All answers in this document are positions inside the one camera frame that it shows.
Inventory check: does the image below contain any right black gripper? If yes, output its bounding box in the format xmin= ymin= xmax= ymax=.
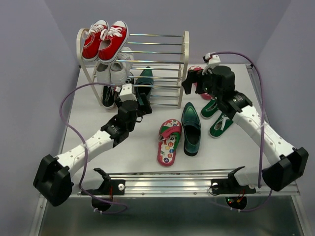
xmin=181 ymin=69 xmax=221 ymax=101

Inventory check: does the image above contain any green loafer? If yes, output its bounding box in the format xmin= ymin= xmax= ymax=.
xmin=181 ymin=102 xmax=201 ymax=156
xmin=135 ymin=66 xmax=154 ymax=99

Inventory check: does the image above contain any pink sandal front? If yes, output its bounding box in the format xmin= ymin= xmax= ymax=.
xmin=157 ymin=119 xmax=182 ymax=167

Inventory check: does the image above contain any pink sandal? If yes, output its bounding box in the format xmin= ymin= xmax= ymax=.
xmin=157 ymin=119 xmax=182 ymax=167
xmin=188 ymin=65 xmax=212 ymax=101

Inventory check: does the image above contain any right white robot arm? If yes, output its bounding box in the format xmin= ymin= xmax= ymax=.
xmin=182 ymin=66 xmax=309 ymax=192

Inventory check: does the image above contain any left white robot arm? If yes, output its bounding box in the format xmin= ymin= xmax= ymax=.
xmin=33 ymin=97 xmax=152 ymax=207

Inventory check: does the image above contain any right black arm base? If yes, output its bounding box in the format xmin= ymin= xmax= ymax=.
xmin=208 ymin=166 xmax=256 ymax=196

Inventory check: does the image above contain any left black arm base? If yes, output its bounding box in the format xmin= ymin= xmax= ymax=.
xmin=84 ymin=168 xmax=126 ymax=196

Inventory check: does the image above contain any cream shoe shelf with rods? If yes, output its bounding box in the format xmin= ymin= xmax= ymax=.
xmin=77 ymin=28 xmax=190 ymax=108

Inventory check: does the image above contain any pink sandal back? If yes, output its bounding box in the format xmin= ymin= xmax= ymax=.
xmin=188 ymin=65 xmax=212 ymax=101

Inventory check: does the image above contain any green sneaker upper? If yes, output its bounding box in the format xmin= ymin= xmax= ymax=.
xmin=200 ymin=99 xmax=219 ymax=119

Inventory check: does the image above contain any green sneaker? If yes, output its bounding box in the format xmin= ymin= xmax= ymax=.
xmin=200 ymin=99 xmax=219 ymax=119
xmin=209 ymin=113 xmax=234 ymax=138

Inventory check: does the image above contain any left black canvas sneaker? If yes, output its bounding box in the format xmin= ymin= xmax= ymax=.
xmin=102 ymin=86 xmax=115 ymax=109

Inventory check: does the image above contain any black canvas sneaker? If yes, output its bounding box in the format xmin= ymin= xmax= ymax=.
xmin=115 ymin=78 xmax=134 ymax=103
xmin=102 ymin=86 xmax=115 ymax=109

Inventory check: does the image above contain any right black canvas sneaker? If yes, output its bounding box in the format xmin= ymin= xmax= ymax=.
xmin=115 ymin=78 xmax=134 ymax=103

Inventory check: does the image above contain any green sneaker lower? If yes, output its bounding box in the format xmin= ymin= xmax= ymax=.
xmin=209 ymin=113 xmax=234 ymax=138

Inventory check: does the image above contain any right white sneaker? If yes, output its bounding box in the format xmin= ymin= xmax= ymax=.
xmin=110 ymin=47 xmax=134 ymax=85

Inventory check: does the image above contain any white sneaker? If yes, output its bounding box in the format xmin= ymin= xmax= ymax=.
xmin=96 ymin=63 xmax=111 ymax=84
xmin=110 ymin=47 xmax=134 ymax=85

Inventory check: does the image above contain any left white sneaker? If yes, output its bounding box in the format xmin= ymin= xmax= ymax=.
xmin=96 ymin=63 xmax=111 ymax=84

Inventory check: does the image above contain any right red canvas sneaker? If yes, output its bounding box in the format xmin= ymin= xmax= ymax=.
xmin=98 ymin=20 xmax=129 ymax=64

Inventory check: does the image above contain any red canvas sneaker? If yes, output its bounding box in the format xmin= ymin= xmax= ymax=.
xmin=98 ymin=20 xmax=129 ymax=64
xmin=82 ymin=20 xmax=108 ymax=61

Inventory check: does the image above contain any left red canvas sneaker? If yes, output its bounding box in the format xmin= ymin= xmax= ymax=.
xmin=82 ymin=20 xmax=108 ymax=61

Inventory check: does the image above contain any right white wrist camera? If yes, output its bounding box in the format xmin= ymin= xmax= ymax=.
xmin=202 ymin=53 xmax=221 ymax=75

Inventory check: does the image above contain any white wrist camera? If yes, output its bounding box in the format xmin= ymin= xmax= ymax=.
xmin=202 ymin=53 xmax=221 ymax=75
xmin=119 ymin=84 xmax=137 ymax=102

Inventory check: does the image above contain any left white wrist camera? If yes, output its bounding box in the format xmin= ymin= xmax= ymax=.
xmin=119 ymin=84 xmax=137 ymax=102

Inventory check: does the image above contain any aluminium rail frame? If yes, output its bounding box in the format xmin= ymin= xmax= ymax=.
xmin=39 ymin=64 xmax=302 ymax=198

